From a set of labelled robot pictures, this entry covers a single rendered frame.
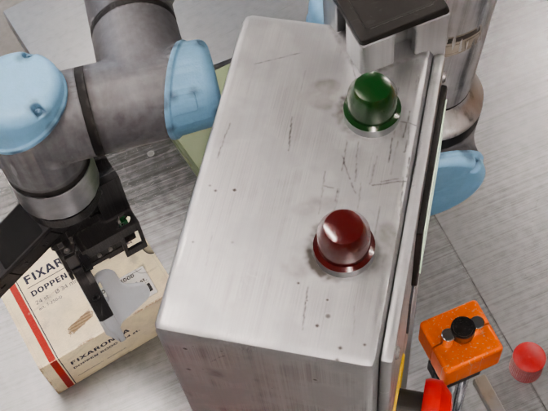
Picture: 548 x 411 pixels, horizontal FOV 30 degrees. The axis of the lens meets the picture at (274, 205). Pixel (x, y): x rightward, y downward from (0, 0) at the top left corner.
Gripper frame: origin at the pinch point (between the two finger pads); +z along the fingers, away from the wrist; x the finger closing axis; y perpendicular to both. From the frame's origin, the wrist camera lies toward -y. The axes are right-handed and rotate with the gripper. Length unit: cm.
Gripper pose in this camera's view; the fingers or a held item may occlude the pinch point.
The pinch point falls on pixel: (86, 292)
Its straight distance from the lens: 111.1
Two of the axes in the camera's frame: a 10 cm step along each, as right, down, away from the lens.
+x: -5.2, -7.2, 4.5
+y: 8.5, -4.8, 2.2
